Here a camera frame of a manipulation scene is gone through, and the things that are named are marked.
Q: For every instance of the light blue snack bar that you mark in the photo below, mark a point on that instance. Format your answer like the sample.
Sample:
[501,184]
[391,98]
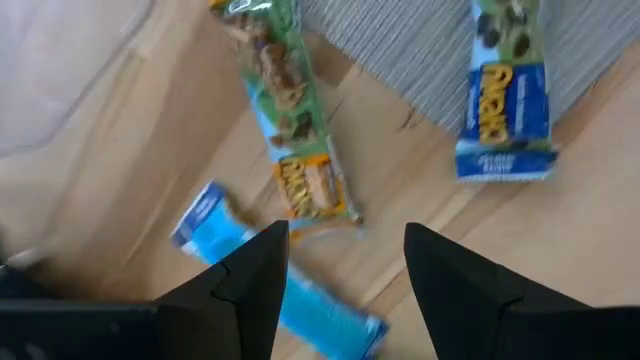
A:
[320,310]

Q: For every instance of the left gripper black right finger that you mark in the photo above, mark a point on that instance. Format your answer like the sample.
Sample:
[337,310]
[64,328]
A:
[475,310]

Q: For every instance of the clear plastic bin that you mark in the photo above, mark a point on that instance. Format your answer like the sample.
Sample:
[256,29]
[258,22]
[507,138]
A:
[60,70]

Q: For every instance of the orange-end granola bar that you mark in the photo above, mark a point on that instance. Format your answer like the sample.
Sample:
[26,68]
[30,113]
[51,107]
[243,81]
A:
[290,115]

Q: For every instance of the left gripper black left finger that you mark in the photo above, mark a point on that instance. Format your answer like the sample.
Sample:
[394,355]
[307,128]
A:
[235,310]

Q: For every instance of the dark blue granola bar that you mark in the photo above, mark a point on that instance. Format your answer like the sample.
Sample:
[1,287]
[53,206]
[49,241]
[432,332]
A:
[507,105]

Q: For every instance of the grey woven placemat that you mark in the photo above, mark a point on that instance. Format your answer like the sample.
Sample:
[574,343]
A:
[415,55]

